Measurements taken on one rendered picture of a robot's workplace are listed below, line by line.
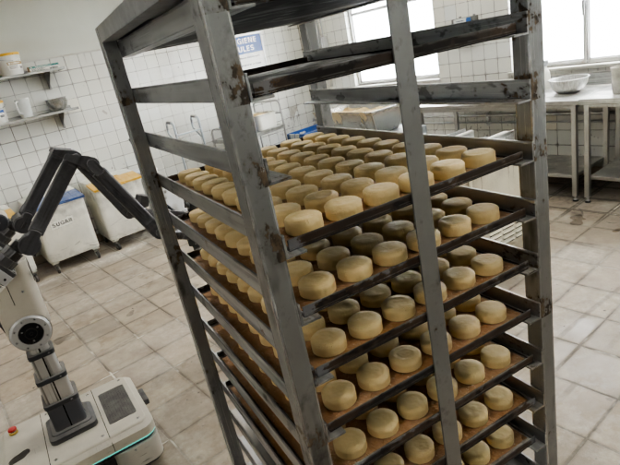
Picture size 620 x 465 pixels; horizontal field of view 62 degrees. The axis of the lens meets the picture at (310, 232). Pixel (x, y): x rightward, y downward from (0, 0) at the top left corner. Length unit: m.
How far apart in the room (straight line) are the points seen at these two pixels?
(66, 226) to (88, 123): 1.33
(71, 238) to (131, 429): 3.53
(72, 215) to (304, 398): 5.26
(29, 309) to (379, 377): 1.89
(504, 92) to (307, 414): 0.54
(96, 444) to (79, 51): 4.81
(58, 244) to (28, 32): 2.25
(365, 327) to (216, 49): 0.42
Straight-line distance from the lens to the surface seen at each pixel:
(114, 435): 2.63
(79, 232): 5.89
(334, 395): 0.77
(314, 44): 1.29
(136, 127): 1.14
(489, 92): 0.86
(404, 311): 0.76
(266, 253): 0.58
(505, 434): 1.09
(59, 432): 2.75
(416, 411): 0.87
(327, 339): 0.72
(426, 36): 0.94
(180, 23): 0.71
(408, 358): 0.82
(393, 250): 0.73
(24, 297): 2.43
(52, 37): 6.52
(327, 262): 0.74
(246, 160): 0.55
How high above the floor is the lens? 1.71
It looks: 20 degrees down
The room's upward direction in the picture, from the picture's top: 12 degrees counter-clockwise
